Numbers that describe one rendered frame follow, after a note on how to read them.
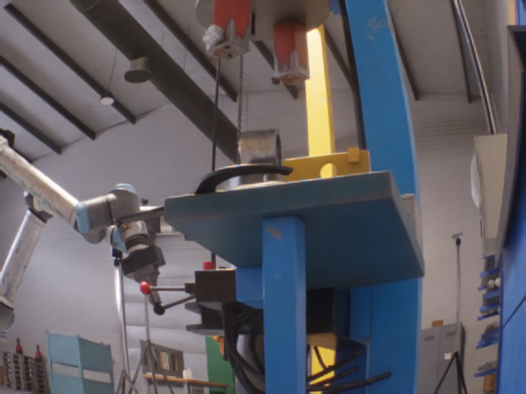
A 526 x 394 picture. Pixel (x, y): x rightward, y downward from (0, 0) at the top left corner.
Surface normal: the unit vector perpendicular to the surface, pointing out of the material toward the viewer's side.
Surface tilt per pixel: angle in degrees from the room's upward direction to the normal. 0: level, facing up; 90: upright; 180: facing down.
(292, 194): 90
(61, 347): 90
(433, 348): 90
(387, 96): 90
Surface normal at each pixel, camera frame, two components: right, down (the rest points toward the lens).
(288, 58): -0.62, -0.25
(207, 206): -0.30, -0.31
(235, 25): 0.78, -0.22
